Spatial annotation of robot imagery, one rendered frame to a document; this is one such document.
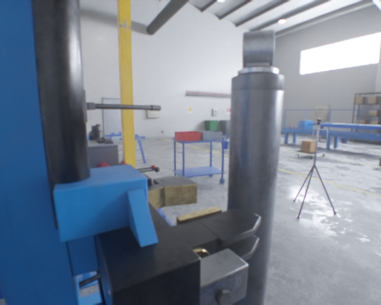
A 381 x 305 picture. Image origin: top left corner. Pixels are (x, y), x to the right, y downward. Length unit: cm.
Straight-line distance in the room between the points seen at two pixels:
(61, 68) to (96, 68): 1117
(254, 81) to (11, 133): 75
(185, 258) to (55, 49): 44
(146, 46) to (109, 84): 288
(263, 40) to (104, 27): 1152
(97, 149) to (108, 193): 51
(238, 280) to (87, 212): 34
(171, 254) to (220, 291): 15
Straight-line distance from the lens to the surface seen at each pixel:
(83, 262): 70
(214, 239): 58
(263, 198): 91
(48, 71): 47
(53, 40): 48
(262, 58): 91
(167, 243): 43
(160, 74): 1241
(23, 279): 72
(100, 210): 46
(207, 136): 388
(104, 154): 95
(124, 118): 322
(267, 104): 84
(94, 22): 1222
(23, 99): 58
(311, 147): 730
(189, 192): 98
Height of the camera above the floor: 132
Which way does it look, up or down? 10 degrees down
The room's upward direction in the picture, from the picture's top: straight up
